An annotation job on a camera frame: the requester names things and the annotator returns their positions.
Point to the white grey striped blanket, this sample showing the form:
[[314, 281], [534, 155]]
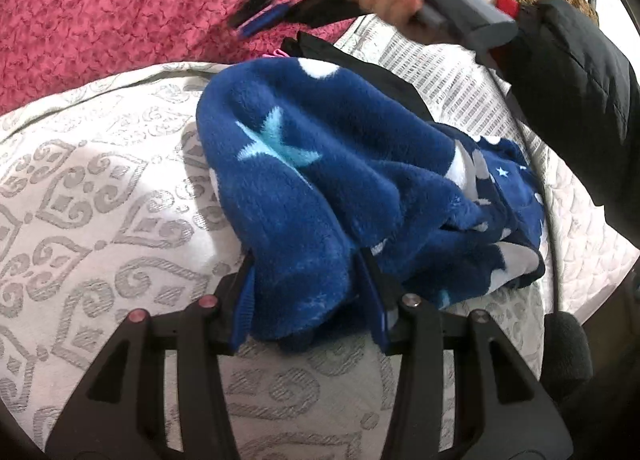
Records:
[[450, 85]]

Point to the pink cloth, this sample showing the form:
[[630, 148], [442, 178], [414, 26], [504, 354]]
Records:
[[274, 54]]

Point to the quilted white mattress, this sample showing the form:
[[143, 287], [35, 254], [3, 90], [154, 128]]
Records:
[[580, 240]]

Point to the black folded cloth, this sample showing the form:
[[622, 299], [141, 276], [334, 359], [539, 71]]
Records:
[[360, 65]]

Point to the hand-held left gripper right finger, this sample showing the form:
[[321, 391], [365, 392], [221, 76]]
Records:
[[374, 300]]

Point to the red patterned cloth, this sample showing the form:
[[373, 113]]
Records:
[[100, 15]]

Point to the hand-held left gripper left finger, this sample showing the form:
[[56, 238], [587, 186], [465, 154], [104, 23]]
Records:
[[244, 310]]

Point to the white patterned mattress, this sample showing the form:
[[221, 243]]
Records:
[[100, 190]]

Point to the blue star print fleece pants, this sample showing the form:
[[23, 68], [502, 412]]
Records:
[[310, 200]]

